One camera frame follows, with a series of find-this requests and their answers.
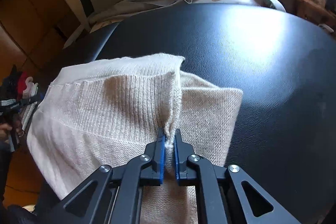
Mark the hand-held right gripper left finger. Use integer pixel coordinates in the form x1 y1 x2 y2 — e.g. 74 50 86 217
34 127 166 224

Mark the dark cloth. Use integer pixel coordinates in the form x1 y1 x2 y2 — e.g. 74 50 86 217
2 64 22 100

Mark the white cloth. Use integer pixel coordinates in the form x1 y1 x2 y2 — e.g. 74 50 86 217
22 77 39 99

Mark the beige knit sweater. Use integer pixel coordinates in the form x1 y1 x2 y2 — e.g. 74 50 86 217
26 54 244 224

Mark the person's left hand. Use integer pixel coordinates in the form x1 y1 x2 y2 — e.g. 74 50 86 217
0 115 25 136

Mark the red cloth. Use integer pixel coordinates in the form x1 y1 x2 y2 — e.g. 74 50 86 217
17 71 32 94

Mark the wooden wardrobe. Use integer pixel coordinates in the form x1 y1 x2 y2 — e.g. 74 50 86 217
0 0 88 78

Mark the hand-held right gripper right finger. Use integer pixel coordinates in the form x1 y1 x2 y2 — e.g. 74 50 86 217
173 128 302 224

